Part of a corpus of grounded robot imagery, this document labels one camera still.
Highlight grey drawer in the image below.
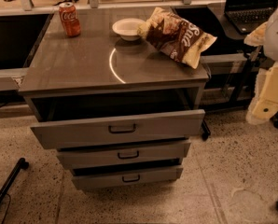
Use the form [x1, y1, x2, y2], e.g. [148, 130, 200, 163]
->
[72, 165, 183, 190]
[31, 109, 205, 149]
[57, 139, 190, 169]

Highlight grey bottom drawer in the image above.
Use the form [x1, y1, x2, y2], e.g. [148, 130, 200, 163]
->
[72, 165, 183, 190]

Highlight grey top drawer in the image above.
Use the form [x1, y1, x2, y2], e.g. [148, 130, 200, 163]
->
[31, 109, 205, 149]

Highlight white bowl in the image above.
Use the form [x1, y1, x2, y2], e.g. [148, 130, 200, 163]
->
[112, 18, 144, 41]

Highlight grey middle drawer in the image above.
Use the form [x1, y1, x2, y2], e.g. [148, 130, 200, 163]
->
[57, 139, 190, 169]

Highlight grey drawer cabinet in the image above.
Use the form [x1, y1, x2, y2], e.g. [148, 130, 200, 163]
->
[18, 6, 210, 123]

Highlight black laptop stand table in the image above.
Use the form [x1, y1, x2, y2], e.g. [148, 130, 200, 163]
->
[208, 3, 266, 109]

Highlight black stand leg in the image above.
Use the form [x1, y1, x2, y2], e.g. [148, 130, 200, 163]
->
[0, 158, 29, 204]

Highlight red cola can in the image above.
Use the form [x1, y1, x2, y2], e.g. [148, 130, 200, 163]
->
[59, 2, 81, 37]

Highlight brown chip bag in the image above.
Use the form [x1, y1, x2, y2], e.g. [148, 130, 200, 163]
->
[137, 7, 217, 69]

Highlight black laptop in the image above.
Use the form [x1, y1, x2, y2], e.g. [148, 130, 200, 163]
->
[224, 0, 278, 35]

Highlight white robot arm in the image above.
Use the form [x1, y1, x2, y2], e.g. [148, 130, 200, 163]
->
[244, 8, 278, 125]

